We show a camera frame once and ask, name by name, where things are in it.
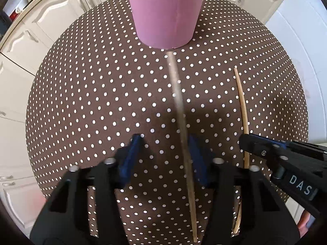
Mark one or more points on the wooden chopstick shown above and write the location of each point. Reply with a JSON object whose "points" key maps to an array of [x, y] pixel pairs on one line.
{"points": [[245, 131], [181, 121]]}

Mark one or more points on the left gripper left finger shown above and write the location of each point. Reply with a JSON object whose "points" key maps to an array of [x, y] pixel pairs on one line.
{"points": [[64, 217]]}

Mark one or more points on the red container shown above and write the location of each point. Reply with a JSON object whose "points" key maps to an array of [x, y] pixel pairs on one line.
{"points": [[15, 13]]}

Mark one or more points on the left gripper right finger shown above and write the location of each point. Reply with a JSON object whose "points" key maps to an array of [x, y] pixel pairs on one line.
{"points": [[230, 183]]}

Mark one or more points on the pink cylindrical utensil holder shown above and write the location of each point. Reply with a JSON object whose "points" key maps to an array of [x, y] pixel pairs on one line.
{"points": [[165, 24]]}

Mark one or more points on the brown polka dot tablecloth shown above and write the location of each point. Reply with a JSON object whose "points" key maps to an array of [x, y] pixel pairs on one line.
{"points": [[99, 84]]}

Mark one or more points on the person's right hand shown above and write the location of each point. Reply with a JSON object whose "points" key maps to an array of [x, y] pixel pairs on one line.
{"points": [[305, 222]]}

